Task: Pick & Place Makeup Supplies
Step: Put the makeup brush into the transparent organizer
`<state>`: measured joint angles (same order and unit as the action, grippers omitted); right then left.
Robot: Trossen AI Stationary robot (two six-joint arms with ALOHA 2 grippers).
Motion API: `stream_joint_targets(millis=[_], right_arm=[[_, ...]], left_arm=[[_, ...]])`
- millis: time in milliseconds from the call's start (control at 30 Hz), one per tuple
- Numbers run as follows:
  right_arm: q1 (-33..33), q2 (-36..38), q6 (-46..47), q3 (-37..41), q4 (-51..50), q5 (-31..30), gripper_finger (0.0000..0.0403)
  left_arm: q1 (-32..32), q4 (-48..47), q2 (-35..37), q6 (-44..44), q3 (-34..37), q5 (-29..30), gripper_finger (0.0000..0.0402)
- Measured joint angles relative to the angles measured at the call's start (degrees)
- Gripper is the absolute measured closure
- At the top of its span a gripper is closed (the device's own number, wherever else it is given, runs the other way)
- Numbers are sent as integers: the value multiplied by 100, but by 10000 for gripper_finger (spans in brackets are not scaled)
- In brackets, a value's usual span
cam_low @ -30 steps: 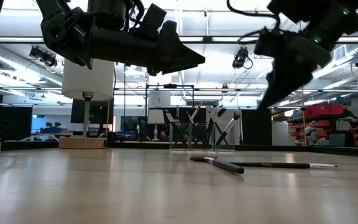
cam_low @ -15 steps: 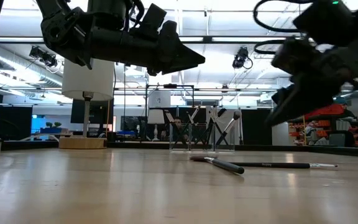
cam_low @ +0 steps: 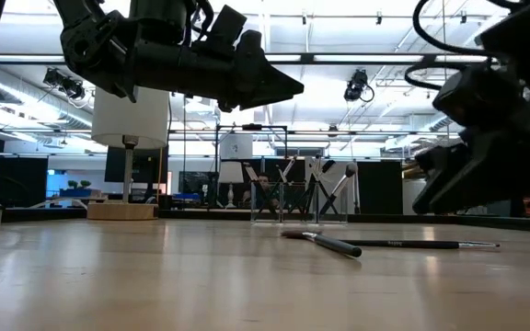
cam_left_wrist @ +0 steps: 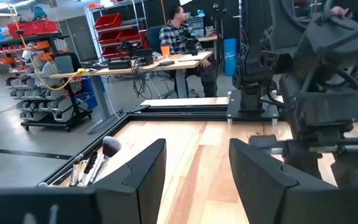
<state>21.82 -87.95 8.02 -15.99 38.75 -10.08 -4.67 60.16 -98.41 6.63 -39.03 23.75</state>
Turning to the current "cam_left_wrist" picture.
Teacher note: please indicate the blue office chair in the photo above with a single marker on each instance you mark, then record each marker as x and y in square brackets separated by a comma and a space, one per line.
[152, 37]

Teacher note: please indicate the tall blue bin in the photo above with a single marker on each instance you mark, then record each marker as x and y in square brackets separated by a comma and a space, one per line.
[229, 56]

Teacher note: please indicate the black rolling bin rack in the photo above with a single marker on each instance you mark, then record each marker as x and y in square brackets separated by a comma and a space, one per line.
[36, 93]

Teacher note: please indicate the red storage bin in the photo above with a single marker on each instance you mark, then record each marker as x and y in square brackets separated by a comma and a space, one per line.
[107, 21]
[110, 53]
[107, 38]
[129, 34]

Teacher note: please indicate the black aluminium table frame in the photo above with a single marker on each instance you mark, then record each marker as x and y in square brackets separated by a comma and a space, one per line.
[179, 116]

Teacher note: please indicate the black box on desk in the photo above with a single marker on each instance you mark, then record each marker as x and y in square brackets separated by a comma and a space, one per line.
[118, 64]

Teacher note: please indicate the blue crate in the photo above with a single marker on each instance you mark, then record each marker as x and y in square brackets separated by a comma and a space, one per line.
[87, 99]

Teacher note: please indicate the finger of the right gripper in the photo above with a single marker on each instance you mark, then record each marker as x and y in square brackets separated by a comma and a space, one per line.
[350, 171]
[303, 163]

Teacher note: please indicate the orange cup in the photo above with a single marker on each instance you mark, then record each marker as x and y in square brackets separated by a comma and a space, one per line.
[165, 51]

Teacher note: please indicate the large round powder brush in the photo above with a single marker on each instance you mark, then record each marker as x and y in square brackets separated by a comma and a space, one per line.
[111, 146]

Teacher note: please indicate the black tablet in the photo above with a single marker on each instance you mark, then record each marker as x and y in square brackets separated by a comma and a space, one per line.
[166, 63]

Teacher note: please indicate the black camera rig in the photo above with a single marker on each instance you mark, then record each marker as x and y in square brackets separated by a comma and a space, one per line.
[191, 43]

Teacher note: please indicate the small black desk robot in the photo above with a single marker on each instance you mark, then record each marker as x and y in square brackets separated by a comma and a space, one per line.
[141, 56]

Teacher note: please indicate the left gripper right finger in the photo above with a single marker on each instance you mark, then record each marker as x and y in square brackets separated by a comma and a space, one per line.
[291, 202]

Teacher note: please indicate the person's hand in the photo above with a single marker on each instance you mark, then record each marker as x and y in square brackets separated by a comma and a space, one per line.
[339, 11]

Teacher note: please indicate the person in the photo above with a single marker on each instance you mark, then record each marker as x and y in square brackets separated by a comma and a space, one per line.
[176, 34]

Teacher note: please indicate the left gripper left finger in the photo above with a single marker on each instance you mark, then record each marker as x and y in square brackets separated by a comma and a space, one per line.
[73, 205]

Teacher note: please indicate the clear acrylic brush holder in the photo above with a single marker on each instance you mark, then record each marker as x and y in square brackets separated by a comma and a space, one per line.
[64, 180]

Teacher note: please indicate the long red crate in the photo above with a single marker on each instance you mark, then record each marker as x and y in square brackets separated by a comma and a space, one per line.
[33, 29]

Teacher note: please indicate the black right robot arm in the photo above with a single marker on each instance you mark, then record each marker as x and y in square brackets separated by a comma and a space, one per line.
[253, 62]

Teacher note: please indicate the teal round object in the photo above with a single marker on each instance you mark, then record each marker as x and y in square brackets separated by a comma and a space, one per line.
[39, 12]

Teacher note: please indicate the wooden top desk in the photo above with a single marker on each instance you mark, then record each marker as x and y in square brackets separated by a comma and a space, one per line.
[182, 57]

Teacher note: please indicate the black pole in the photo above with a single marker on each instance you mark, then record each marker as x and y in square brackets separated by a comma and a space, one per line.
[218, 31]

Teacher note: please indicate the grey cabinet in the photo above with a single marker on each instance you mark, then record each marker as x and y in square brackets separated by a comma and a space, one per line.
[76, 40]

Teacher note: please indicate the metal shelving rack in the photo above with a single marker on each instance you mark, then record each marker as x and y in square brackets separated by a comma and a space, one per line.
[134, 15]

